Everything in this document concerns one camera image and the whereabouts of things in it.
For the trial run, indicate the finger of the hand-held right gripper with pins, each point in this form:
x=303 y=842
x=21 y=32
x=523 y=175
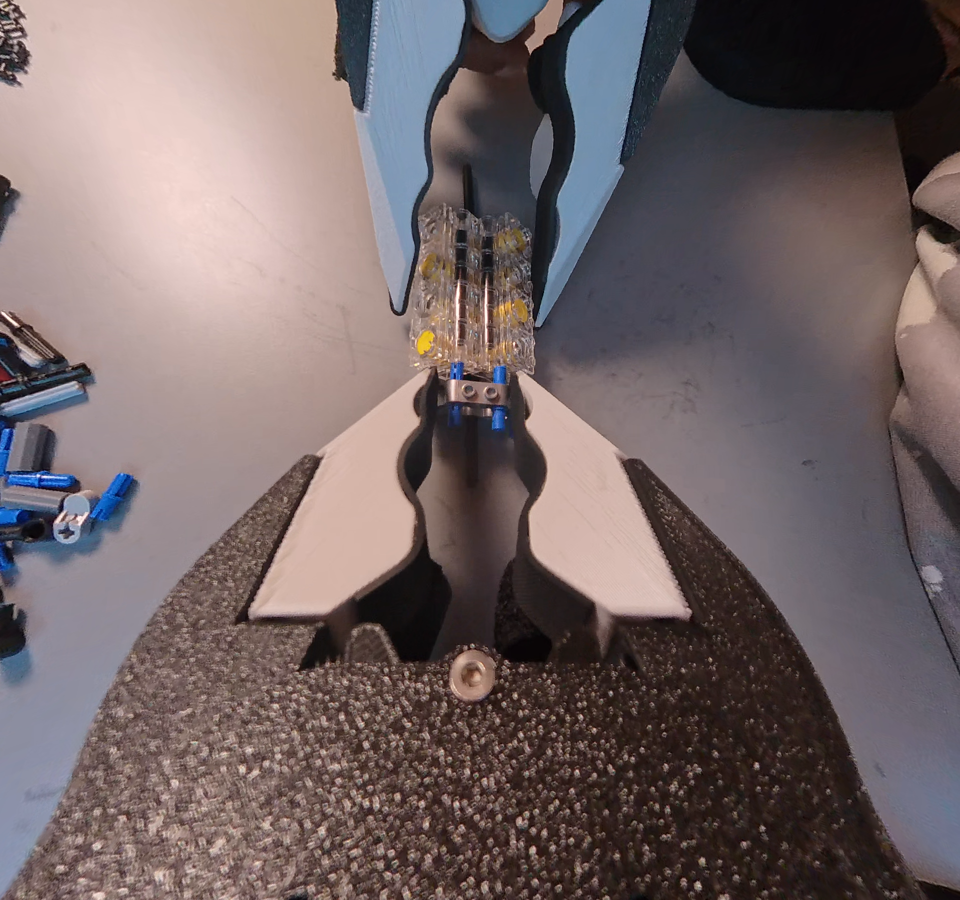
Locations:
x=405 y=89
x=600 y=127

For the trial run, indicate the pile of mixed building parts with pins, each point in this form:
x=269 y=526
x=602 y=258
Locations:
x=30 y=457

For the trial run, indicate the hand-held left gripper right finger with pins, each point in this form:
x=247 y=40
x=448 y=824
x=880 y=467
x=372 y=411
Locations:
x=600 y=540

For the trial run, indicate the blue connector pin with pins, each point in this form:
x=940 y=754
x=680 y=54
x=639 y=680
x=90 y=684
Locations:
x=454 y=416
x=500 y=420

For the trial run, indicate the grey beam frame with holes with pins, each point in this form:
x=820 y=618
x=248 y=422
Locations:
x=476 y=392

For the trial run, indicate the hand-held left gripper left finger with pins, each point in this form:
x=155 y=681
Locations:
x=337 y=540

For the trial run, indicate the black office chair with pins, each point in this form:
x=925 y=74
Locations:
x=810 y=22

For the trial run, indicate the person's right hand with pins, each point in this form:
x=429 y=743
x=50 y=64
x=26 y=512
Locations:
x=502 y=58

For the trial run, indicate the black pin connector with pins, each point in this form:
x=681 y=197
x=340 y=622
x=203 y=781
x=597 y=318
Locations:
x=4 y=202

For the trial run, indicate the pile of black pins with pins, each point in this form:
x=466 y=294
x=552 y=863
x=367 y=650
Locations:
x=11 y=22

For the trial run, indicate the clear block with yellow pistons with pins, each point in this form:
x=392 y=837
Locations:
x=435 y=292

